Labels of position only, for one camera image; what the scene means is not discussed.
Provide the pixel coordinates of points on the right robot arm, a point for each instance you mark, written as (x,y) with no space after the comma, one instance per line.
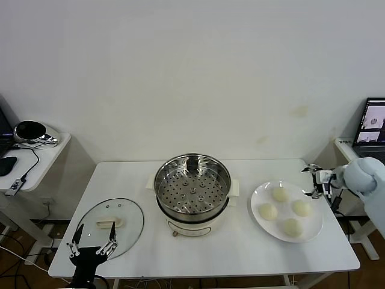
(361,177)

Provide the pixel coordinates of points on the dark laptop with grey lid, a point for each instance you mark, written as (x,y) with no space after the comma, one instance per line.
(4,126)

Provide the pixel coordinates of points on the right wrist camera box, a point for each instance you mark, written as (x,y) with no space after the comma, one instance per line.
(324,176)

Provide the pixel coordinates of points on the black computer mouse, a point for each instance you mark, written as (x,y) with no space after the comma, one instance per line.
(7,165)

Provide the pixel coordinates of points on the white side table with headset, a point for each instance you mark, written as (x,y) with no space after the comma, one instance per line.
(48,156)

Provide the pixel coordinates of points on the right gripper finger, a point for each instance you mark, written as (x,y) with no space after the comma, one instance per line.
(311,168)
(315,194)

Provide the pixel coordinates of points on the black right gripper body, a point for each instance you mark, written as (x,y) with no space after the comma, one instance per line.
(316,183)

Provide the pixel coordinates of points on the stainless steel steamer basket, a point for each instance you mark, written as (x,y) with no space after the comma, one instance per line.
(171,180)

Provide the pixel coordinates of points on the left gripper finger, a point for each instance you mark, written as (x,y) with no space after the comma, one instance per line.
(75,245)
(110,241)

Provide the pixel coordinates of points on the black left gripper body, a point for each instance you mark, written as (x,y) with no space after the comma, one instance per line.
(85,262)

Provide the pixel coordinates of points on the grey usb hub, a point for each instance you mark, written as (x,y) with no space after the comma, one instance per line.
(13,187)

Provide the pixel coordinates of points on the label sticker with black text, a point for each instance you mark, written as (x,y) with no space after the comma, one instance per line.
(344,141)

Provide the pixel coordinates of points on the grey laptop showing camera views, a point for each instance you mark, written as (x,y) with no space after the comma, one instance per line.
(373,120)

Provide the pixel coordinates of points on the white steamed baozi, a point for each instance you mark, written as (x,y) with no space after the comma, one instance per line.
(268,211)
(280,194)
(290,228)
(301,207)

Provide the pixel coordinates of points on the chrome and black headset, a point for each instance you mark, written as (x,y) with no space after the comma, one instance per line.
(30,131)

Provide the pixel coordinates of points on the cream electric cooker pot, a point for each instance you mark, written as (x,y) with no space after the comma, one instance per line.
(192,225)

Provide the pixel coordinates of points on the white round plate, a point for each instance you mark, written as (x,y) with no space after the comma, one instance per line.
(314,224)

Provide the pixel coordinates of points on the white wall socket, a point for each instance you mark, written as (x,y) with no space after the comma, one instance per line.
(47,201)

